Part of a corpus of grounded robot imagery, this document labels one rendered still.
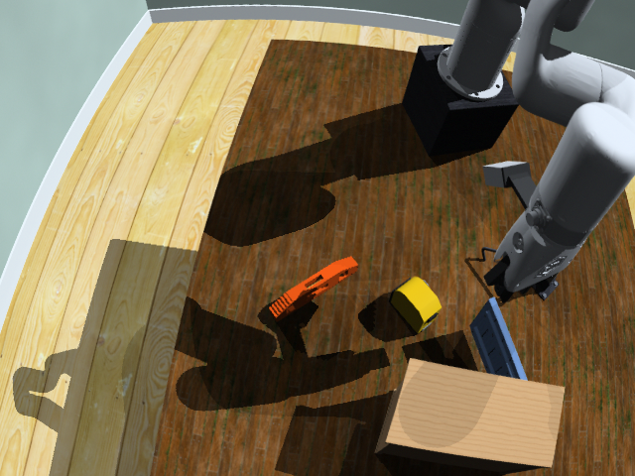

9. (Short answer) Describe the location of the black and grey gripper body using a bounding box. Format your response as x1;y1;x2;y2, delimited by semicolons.
493;199;585;292

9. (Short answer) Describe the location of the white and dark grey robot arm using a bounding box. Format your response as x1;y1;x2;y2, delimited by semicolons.
438;0;635;247

